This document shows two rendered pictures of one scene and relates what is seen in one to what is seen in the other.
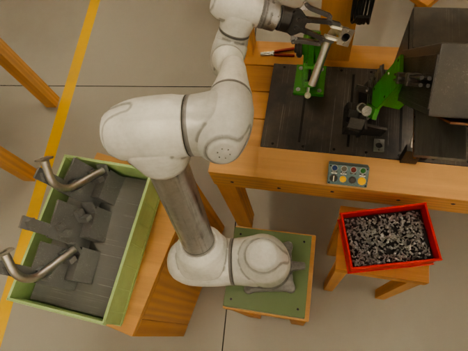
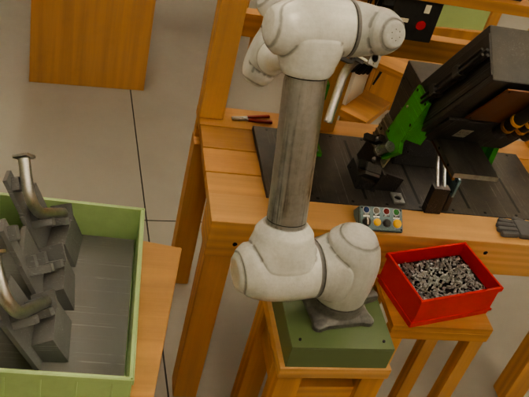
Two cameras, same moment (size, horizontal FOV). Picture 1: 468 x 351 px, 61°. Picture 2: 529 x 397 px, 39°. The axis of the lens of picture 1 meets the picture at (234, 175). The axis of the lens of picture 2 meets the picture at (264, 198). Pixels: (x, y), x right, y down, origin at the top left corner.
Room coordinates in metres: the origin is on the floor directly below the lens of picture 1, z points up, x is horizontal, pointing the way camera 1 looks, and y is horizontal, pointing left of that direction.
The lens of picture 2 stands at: (-0.60, 1.28, 2.37)
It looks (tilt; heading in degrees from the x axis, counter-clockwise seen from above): 37 degrees down; 313
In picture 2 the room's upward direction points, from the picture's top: 16 degrees clockwise
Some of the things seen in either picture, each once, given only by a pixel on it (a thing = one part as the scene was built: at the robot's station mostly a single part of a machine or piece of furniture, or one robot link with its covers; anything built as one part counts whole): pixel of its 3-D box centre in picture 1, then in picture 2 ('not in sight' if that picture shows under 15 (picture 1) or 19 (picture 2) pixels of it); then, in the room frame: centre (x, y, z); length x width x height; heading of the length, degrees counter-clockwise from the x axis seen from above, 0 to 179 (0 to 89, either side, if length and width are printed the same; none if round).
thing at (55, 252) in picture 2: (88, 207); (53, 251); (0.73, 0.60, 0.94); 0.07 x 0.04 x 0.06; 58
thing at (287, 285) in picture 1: (274, 266); (342, 297); (0.24, -0.02, 0.96); 0.22 x 0.18 x 0.06; 71
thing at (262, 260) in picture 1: (262, 260); (345, 262); (0.25, 0.01, 1.10); 0.18 x 0.16 x 0.22; 70
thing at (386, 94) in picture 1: (395, 86); (416, 119); (0.62, -0.63, 1.17); 0.13 x 0.12 x 0.20; 61
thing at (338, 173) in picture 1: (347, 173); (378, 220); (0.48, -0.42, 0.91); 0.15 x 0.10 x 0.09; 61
